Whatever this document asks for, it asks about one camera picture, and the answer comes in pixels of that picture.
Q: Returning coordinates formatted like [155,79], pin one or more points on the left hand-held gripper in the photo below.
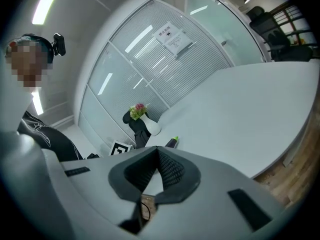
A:
[119,148]

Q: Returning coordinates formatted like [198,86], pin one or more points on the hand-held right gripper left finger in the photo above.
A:
[95,191]

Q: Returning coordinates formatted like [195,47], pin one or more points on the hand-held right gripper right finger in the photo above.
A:
[212,209]

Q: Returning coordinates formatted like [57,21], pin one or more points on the purple eggplant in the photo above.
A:
[171,142]

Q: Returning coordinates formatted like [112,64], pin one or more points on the white square table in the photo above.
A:
[237,114]

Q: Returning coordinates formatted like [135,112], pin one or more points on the black mesh office chair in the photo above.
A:
[260,17]
[128,120]
[287,49]

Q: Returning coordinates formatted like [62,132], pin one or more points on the white vase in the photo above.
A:
[151,126]

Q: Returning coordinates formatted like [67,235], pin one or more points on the pink and yellow flower bouquet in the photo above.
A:
[137,111]

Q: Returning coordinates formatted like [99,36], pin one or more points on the person's black printed t-shirt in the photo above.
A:
[50,139]

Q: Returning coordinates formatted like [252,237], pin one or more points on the long ceiling light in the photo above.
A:
[46,4]
[37,104]

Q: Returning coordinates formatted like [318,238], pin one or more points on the white paper notice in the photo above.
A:
[166,32]

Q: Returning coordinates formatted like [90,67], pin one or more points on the person's head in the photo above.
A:
[27,64]

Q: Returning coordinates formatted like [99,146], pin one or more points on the frosted glass door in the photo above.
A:
[225,21]

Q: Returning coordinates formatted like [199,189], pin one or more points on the pendant ceiling lamp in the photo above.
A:
[247,0]

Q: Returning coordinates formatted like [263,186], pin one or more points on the black shelf rack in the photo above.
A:
[295,16]

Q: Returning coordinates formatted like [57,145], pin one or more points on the black head-worn camera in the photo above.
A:
[59,45]

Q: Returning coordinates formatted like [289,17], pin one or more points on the paper notice on wall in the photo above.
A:
[180,45]

